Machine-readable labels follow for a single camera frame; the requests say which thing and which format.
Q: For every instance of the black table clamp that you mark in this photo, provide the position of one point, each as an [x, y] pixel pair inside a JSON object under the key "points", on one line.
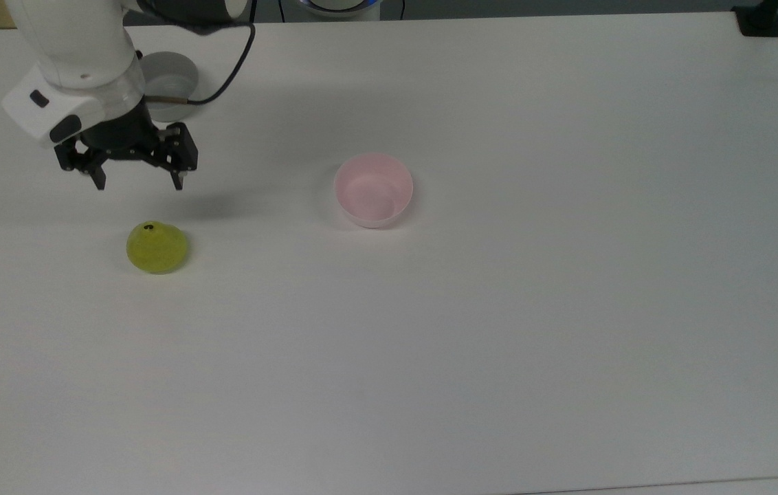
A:
{"points": [[760, 24]]}

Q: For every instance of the green yellow pear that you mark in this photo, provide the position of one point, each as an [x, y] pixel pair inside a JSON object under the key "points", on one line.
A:
{"points": [[155, 251]]}

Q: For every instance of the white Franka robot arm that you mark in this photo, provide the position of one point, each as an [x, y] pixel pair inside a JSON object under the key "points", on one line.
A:
{"points": [[73, 41]]}

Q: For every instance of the grey plastic bowl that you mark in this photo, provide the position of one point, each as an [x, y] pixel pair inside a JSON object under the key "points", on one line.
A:
{"points": [[177, 86]]}

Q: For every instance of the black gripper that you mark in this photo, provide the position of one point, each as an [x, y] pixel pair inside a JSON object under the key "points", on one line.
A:
{"points": [[121, 137]]}

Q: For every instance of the pink plastic bowl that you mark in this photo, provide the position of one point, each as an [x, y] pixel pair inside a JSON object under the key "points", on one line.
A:
{"points": [[372, 201]]}

